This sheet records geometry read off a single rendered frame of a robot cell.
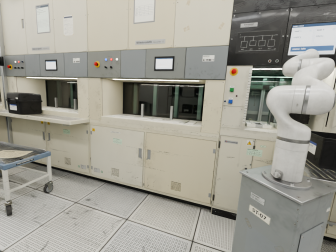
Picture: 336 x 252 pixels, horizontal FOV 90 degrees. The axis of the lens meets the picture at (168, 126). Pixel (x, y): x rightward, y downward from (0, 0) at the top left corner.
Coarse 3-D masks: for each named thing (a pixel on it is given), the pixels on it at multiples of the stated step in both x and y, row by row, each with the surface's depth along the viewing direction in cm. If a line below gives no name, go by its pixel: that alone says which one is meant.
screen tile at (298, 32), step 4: (304, 28) 122; (308, 28) 121; (312, 28) 120; (296, 32) 124; (300, 32) 123; (304, 32) 122; (308, 32) 122; (312, 32) 121; (292, 36) 125; (308, 36) 122; (292, 40) 125; (296, 40) 125; (300, 40) 124; (304, 40) 123; (308, 40) 122; (292, 44) 126; (296, 44) 125; (300, 44) 124
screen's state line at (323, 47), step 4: (292, 48) 126; (296, 48) 125; (300, 48) 124; (304, 48) 124; (308, 48) 123; (312, 48) 122; (316, 48) 121; (320, 48) 121; (324, 48) 120; (328, 48) 119; (332, 48) 118
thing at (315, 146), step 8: (312, 136) 104; (320, 136) 96; (328, 136) 112; (312, 144) 103; (320, 144) 95; (328, 144) 91; (312, 152) 102; (320, 152) 94; (328, 152) 92; (312, 160) 101; (320, 160) 94; (328, 160) 92; (328, 168) 93
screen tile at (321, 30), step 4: (316, 28) 120; (320, 28) 119; (324, 28) 118; (328, 28) 118; (316, 32) 120; (320, 32) 119; (324, 32) 119; (328, 32) 118; (332, 32) 117; (332, 36) 117; (316, 40) 121; (320, 40) 120; (324, 40) 119; (328, 40) 118; (332, 40) 118
